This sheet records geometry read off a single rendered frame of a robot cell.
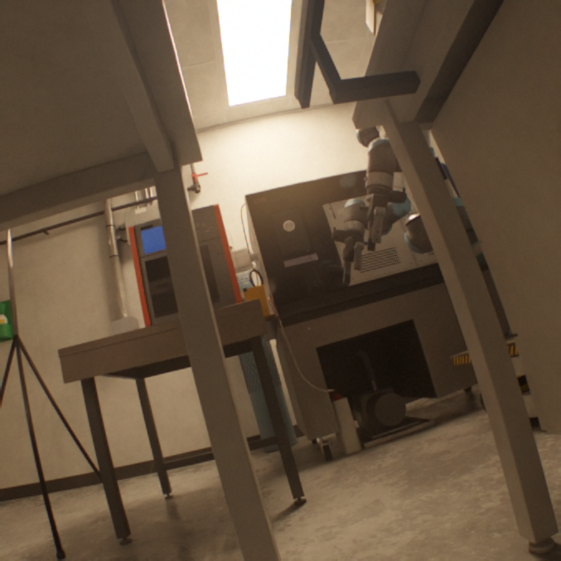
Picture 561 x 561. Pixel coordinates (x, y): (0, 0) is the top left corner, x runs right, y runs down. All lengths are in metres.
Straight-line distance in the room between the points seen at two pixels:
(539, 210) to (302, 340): 1.48
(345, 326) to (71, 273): 2.46
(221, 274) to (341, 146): 2.58
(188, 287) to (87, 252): 3.06
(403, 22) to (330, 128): 3.29
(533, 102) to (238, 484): 0.69
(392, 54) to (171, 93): 0.37
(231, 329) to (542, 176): 1.03
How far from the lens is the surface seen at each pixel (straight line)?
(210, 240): 1.53
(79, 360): 1.48
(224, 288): 1.47
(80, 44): 0.60
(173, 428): 3.24
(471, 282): 0.72
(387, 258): 2.21
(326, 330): 1.98
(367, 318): 2.02
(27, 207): 0.83
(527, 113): 0.65
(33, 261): 3.91
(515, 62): 0.66
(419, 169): 0.77
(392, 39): 0.72
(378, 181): 1.32
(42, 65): 0.62
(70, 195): 0.79
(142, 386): 2.16
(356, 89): 0.68
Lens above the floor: 0.41
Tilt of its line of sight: 13 degrees up
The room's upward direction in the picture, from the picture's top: 16 degrees counter-clockwise
